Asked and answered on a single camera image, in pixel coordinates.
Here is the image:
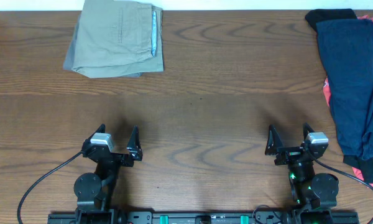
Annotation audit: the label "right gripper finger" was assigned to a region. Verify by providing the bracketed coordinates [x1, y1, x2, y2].
[303, 123, 315, 140]
[265, 124, 283, 156]

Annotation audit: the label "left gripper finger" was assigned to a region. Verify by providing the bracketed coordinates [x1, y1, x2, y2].
[86, 124, 106, 143]
[127, 126, 143, 161]

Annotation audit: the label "navy blue shorts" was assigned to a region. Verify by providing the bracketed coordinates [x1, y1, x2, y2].
[315, 17, 373, 161]

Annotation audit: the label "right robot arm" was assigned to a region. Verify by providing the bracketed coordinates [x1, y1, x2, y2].
[265, 123, 339, 210]

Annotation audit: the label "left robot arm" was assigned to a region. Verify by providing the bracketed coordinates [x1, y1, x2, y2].
[74, 124, 143, 213]

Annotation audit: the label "black t-shirt with print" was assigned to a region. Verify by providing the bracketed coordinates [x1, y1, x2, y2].
[304, 8, 373, 184]

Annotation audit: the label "folded khaki shorts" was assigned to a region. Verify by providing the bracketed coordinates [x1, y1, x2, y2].
[73, 0, 164, 78]

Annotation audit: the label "red t-shirt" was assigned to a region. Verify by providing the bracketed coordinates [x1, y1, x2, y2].
[323, 15, 373, 186]

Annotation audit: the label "right black cable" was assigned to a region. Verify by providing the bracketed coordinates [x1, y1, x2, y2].
[310, 152, 373, 224]

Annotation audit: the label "black cable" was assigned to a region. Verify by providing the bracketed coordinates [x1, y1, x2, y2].
[17, 151, 85, 224]
[310, 152, 373, 224]

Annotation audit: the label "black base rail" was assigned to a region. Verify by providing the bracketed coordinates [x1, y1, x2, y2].
[47, 209, 359, 224]

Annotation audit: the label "left black cable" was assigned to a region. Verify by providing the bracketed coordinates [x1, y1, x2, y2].
[17, 151, 85, 224]

